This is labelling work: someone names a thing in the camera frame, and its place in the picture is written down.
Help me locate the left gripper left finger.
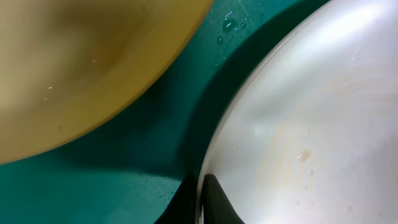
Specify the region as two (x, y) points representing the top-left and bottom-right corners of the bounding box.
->
(154, 175), (197, 224)

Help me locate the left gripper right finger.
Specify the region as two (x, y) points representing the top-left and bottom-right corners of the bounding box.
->
(200, 174), (244, 224)

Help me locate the white plate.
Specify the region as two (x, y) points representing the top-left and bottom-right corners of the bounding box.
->
(200, 0), (397, 223)

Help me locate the yellow-green plate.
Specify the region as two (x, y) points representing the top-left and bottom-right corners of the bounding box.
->
(1, 0), (212, 163)

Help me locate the teal plastic tray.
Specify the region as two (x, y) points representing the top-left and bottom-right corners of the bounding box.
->
(1, 0), (324, 223)

